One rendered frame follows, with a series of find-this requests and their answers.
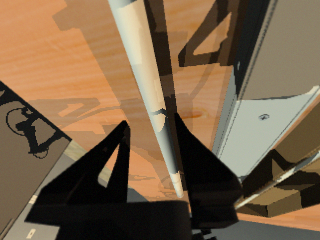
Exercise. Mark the brown cardboard carton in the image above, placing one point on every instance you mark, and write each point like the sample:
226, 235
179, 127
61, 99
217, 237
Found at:
298, 191

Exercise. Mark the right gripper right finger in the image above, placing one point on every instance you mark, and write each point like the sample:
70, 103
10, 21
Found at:
210, 181

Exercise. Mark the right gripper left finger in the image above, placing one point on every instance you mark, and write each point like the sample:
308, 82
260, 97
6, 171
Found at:
78, 184

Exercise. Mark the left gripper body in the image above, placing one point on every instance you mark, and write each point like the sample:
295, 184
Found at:
199, 236

